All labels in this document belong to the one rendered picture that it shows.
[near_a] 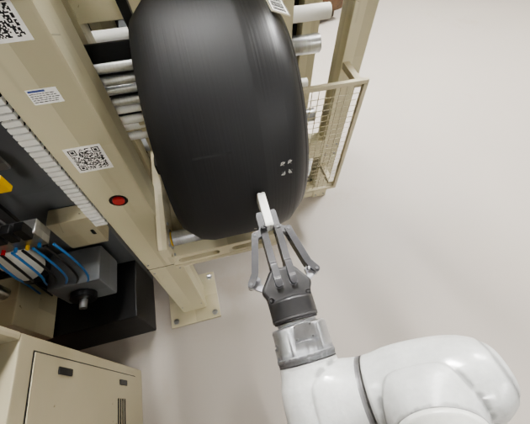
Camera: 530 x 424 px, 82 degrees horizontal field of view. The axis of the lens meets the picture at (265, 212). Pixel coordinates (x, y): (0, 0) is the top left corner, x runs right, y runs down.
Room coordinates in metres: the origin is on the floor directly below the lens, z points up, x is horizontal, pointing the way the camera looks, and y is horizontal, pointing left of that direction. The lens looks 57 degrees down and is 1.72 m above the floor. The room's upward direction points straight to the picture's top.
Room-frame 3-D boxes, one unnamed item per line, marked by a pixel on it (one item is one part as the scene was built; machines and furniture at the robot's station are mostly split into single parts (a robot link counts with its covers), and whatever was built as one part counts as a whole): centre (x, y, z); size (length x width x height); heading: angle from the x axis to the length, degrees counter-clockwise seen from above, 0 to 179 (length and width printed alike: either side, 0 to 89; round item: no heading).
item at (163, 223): (0.56, 0.33, 0.90); 0.40 x 0.03 x 0.10; 15
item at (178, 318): (0.53, 0.40, 0.01); 0.27 x 0.27 x 0.02; 15
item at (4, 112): (0.48, 0.48, 1.19); 0.05 x 0.04 x 0.48; 15
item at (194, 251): (0.47, 0.13, 0.84); 0.36 x 0.09 x 0.06; 105
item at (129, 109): (0.92, 0.47, 1.05); 0.20 x 0.15 x 0.30; 105
